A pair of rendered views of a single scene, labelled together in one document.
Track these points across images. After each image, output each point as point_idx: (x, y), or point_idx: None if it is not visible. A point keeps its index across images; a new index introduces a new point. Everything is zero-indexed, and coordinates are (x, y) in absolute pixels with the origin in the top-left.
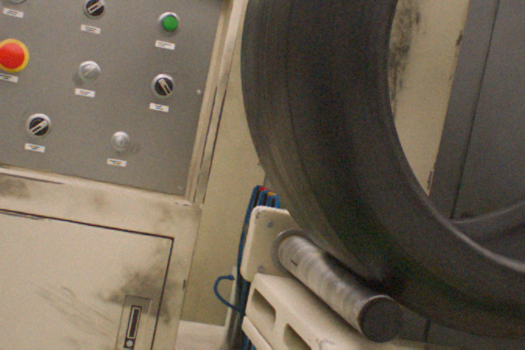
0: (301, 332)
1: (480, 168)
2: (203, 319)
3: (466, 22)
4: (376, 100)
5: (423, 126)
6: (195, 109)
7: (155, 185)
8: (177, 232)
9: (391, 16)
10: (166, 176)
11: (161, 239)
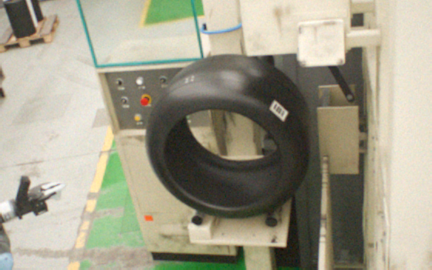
0: None
1: (307, 102)
2: None
3: (285, 55)
4: (169, 180)
5: (245, 126)
6: None
7: (201, 125)
8: (210, 140)
9: (163, 162)
10: (204, 122)
11: (205, 143)
